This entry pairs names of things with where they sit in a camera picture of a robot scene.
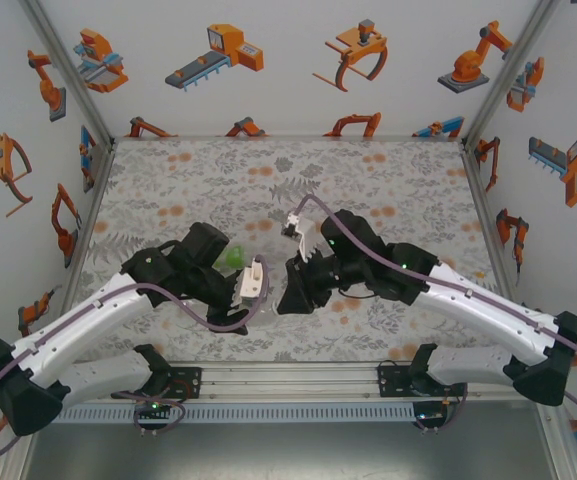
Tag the green label plastic bottle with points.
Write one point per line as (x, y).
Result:
(231, 257)

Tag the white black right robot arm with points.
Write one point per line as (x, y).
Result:
(488, 310)

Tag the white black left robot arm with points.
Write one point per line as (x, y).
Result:
(83, 320)

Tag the floral patterned table mat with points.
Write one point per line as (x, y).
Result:
(318, 170)

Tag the left controller circuit board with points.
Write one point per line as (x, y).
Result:
(154, 407)

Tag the controller circuit board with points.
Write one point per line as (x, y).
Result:
(430, 415)
(154, 407)

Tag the right controller circuit board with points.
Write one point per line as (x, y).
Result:
(430, 415)

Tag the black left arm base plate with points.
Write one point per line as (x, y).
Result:
(188, 382)

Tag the aluminium table edge rail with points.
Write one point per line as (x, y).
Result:
(288, 380)

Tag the aluminium side frame rail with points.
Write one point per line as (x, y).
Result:
(488, 235)
(85, 240)

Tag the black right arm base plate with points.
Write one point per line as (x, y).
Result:
(393, 380)

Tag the thin aluminium wall rail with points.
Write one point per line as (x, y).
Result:
(288, 137)

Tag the aluminium frame post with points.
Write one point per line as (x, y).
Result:
(508, 75)
(560, 445)
(68, 75)

